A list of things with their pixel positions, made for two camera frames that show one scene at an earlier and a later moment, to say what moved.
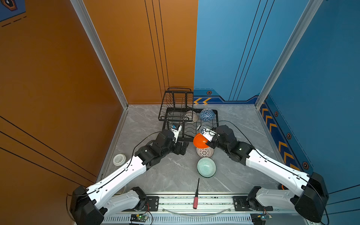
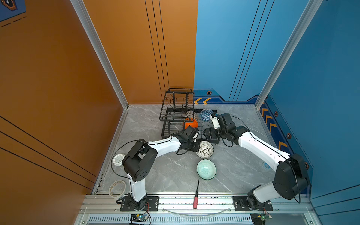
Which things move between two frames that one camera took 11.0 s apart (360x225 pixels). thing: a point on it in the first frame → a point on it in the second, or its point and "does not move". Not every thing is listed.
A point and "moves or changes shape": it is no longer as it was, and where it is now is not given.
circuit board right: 264,216 does not move
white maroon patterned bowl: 205,153 does not move
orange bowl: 199,141 moves or changes shape
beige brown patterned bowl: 191,116 does not move
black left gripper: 178,150 → 197,147
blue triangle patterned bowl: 207,115 does not move
